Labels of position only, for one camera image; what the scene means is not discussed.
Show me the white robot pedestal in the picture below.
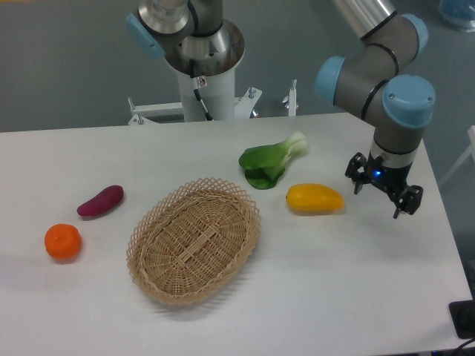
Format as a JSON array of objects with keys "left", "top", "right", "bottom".
[{"left": 128, "top": 67, "right": 263, "bottom": 125}]

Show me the white frame at right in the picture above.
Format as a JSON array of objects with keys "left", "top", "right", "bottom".
[{"left": 438, "top": 125, "right": 475, "bottom": 188}]

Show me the purple sweet potato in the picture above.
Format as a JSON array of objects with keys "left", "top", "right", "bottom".
[{"left": 76, "top": 185, "right": 124, "bottom": 217}]

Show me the woven wicker basket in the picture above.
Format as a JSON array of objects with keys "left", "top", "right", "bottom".
[{"left": 126, "top": 178, "right": 261, "bottom": 306}]

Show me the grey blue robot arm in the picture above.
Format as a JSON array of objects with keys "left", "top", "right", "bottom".
[{"left": 125, "top": 1, "right": 436, "bottom": 214}]

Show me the black device at edge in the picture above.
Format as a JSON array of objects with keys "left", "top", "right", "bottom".
[{"left": 448, "top": 300, "right": 474, "bottom": 340}]

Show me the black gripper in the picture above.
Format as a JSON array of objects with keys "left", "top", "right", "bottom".
[{"left": 345, "top": 152, "right": 424, "bottom": 219}]

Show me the green bok choy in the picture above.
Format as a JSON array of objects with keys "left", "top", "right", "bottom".
[{"left": 238, "top": 132, "right": 307, "bottom": 190}]

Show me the yellow mango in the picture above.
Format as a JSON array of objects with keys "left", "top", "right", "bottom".
[{"left": 286, "top": 183, "right": 345, "bottom": 213}]

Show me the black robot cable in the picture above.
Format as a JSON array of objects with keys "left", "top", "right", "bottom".
[{"left": 189, "top": 59, "right": 215, "bottom": 122}]

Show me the blue plastic bag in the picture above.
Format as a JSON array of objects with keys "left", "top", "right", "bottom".
[{"left": 439, "top": 0, "right": 474, "bottom": 33}]

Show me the orange tangerine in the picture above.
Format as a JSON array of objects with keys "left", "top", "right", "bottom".
[{"left": 44, "top": 223, "right": 82, "bottom": 260}]

